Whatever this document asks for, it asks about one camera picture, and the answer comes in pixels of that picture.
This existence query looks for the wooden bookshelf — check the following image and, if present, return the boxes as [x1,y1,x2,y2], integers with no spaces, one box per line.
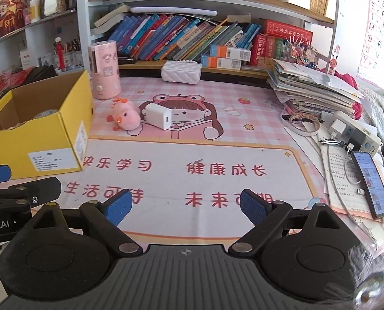
[76,0,341,78]

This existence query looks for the grey patterned blanket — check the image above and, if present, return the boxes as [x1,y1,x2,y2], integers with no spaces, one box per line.
[356,84,384,168]

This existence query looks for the orange and white box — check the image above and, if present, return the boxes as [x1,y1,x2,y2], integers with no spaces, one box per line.
[201,55,242,71]
[210,44,251,61]

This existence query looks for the stack of notebooks and papers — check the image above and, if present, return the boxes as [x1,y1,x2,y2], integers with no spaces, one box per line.
[267,59,365,117]

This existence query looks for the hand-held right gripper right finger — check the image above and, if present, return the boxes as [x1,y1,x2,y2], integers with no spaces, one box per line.
[228,189,341,255]

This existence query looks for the small pink chick plush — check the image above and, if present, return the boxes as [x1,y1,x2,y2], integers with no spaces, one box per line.
[106,98,142,132]

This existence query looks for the pink red cloth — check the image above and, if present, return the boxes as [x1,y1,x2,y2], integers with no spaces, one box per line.
[334,71,362,120]

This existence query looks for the white power strip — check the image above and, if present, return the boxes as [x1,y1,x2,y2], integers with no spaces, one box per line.
[327,110,382,153]

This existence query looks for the white paper tape ring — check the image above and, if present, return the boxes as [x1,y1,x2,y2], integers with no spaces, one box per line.
[289,113,322,137]

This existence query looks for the colourful paper ornament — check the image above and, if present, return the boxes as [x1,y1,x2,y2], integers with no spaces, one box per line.
[282,37,318,67]

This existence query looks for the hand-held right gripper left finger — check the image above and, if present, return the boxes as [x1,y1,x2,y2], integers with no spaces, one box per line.
[26,189,139,255]

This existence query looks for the white quilted pouch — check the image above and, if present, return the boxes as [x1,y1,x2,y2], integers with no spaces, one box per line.
[161,60,202,84]

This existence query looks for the printed worksheets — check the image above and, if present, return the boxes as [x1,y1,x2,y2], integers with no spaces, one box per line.
[321,129,384,230]

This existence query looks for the thick red dictionary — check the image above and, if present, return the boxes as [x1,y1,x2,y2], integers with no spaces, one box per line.
[263,19,313,37]

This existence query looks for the pink cartoon canister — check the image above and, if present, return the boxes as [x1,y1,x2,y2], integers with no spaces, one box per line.
[88,40,122,100]

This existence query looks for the red envelope pack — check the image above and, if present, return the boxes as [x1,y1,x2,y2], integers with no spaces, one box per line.
[0,68,34,100]

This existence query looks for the thick beige books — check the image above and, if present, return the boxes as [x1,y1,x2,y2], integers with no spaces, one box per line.
[90,4,130,34]

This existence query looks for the white charger block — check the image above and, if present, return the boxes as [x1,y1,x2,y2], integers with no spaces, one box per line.
[145,103,173,130]

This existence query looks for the reindeer figure on stick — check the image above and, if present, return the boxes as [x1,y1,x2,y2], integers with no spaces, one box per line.
[327,50,339,76]

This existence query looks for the row of small dictionaries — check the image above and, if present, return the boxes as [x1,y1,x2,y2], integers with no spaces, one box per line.
[251,34,284,67]

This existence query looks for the row of leaning colourful books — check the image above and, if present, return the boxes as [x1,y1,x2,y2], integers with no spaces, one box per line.
[110,13,263,62]

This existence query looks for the pink checked printed tablecloth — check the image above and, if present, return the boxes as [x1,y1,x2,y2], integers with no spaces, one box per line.
[34,76,383,249]

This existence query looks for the white tissue box red label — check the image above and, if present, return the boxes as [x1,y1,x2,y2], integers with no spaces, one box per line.
[19,48,33,68]

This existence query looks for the white charging cable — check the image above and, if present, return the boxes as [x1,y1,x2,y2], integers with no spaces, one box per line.
[326,149,384,252]

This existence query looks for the alphabet wall poster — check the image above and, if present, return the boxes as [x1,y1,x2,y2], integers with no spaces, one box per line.
[356,0,384,86]

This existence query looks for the white jar yellow label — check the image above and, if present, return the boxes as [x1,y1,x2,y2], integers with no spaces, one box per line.
[29,0,42,23]

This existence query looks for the black smartphone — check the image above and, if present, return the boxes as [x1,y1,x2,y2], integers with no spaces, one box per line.
[351,151,384,219]

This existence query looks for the white shelf unit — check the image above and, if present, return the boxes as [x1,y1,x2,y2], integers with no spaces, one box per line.
[0,6,83,72]

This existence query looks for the yellow cardboard box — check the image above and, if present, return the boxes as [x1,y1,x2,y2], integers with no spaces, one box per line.
[0,70,94,179]

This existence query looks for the white pen cup with pens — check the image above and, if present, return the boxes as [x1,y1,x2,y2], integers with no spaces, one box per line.
[65,39,83,68]

